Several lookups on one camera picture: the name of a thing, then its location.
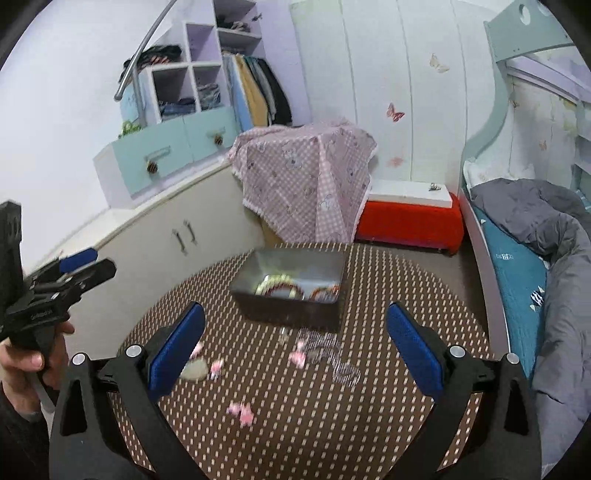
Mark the person's left forearm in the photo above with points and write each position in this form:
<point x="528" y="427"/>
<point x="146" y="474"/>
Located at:
<point x="18" y="438"/>

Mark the row of hanging clothes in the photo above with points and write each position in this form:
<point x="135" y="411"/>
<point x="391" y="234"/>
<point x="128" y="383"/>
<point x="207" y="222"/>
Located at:
<point x="258" y="90"/>

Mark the white and purple shelf unit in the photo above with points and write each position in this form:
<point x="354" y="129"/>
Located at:
<point x="203" y="60"/>

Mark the dark striped folded clothes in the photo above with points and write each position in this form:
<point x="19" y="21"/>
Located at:
<point x="154" y="55"/>

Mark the person's left hand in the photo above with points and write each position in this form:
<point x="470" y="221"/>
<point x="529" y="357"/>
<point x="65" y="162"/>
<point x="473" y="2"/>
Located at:
<point x="60" y="355"/>

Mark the green plant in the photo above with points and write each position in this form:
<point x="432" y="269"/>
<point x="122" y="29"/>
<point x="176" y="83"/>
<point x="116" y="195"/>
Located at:
<point x="129" y="127"/>

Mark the pink hair clip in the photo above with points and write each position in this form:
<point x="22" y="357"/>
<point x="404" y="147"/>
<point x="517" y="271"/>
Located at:
<point x="298" y="357"/>
<point x="216" y="367"/>
<point x="198" y="348"/>
<point x="242" y="412"/>

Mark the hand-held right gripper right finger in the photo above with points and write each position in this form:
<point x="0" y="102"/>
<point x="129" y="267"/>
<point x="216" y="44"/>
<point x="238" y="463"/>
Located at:
<point x="413" y="355"/>

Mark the teal bed sheet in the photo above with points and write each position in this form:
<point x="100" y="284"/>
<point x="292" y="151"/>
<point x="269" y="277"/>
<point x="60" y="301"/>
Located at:
<point x="512" y="272"/>

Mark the small metal ornament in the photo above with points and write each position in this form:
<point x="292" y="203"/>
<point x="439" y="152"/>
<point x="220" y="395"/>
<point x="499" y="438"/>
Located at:
<point x="434" y="186"/>

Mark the pale green bed frame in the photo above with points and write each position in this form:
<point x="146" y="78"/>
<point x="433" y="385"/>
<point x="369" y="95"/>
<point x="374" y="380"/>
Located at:
<point x="498" y="92"/>

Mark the brown dotted tablecloth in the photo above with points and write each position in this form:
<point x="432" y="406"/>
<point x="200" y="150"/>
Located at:
<point x="277" y="415"/>

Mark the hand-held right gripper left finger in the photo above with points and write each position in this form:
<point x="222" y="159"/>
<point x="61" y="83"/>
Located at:
<point x="178" y="353"/>

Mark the pale green round pendant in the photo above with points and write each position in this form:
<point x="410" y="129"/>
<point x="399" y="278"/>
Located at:
<point x="195" y="371"/>

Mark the folded jeans stack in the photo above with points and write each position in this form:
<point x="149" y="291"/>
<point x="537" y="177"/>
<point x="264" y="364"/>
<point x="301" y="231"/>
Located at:
<point x="178" y="107"/>

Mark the teal drawer unit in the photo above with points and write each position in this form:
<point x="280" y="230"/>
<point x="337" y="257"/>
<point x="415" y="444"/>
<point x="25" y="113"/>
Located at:
<point x="166" y="147"/>

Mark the pink butterfly wall sticker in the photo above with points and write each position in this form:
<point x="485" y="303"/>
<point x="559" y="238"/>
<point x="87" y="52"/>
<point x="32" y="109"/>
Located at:
<point x="395" y="112"/>

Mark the grey duvet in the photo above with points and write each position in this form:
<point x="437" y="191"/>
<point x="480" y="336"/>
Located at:
<point x="554" y="277"/>

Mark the grey metal box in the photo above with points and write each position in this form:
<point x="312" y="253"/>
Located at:
<point x="286" y="311"/>

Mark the pink checked cloth cover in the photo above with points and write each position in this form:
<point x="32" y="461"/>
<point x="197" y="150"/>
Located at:
<point x="304" y="184"/>

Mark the pale butterfly wall sticker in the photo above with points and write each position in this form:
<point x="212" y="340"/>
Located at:
<point x="437" y="63"/>

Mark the cream low cabinet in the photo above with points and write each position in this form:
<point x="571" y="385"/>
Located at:
<point x="175" y="221"/>

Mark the curved metal pole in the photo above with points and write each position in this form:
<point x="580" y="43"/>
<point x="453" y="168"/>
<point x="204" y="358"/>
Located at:
<point x="138" y="50"/>

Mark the red ottoman with white top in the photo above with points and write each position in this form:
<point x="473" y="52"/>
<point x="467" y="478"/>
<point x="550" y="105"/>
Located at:
<point x="411" y="221"/>

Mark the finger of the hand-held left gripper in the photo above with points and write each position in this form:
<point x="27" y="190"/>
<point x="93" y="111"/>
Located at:
<point x="78" y="259"/>
<point x="94" y="273"/>

